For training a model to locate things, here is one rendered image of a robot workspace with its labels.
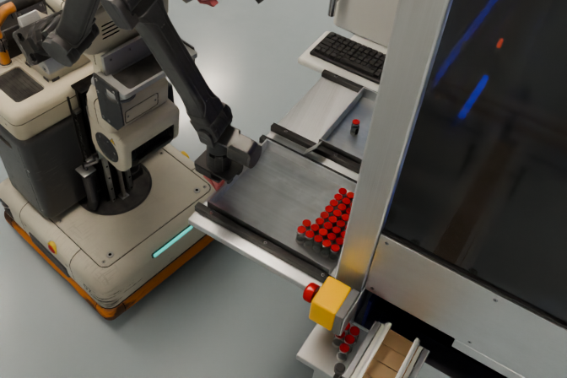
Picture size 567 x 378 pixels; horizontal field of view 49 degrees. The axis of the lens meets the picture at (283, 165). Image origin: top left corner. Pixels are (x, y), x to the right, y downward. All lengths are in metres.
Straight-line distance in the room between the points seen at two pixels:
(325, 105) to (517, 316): 0.92
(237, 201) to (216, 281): 0.94
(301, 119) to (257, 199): 0.32
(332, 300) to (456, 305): 0.24
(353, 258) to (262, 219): 0.37
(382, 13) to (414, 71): 1.27
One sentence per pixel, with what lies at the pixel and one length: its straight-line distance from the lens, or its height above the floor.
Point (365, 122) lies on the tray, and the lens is 1.80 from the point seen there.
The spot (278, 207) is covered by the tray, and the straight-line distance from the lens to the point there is 1.56.
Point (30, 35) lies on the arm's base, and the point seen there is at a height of 1.21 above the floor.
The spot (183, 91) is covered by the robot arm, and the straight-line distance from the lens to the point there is 1.27.
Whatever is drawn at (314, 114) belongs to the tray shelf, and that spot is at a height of 0.88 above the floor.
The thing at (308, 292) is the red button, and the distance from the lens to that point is 1.28.
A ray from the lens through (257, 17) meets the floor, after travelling 3.69.
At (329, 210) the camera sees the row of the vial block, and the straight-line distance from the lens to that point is 1.51.
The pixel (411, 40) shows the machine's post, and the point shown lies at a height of 1.61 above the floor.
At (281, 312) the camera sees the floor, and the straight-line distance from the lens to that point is 2.41.
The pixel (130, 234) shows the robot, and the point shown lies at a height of 0.28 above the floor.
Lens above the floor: 2.11
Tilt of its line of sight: 48 degrees down
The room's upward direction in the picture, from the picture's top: 5 degrees clockwise
